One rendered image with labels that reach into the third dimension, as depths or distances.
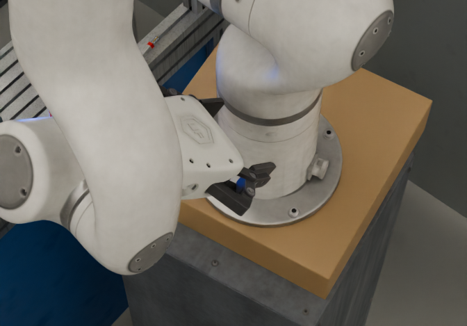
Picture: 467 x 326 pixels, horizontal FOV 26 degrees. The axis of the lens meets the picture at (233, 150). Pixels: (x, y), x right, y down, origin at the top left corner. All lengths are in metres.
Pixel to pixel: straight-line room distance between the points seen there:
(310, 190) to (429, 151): 1.02
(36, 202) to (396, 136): 0.63
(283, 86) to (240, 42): 0.10
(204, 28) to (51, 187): 0.86
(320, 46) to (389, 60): 1.21
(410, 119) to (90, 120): 0.68
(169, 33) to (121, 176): 0.85
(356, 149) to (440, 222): 1.13
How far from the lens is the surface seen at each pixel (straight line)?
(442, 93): 2.09
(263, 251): 1.25
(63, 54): 0.71
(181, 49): 1.61
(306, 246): 1.24
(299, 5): 0.91
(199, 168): 0.94
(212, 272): 1.29
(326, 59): 0.92
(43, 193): 0.81
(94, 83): 0.73
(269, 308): 1.27
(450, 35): 1.96
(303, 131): 1.14
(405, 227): 2.39
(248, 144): 1.14
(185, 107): 1.00
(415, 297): 2.32
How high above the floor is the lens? 2.10
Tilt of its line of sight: 58 degrees down
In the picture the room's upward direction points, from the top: straight up
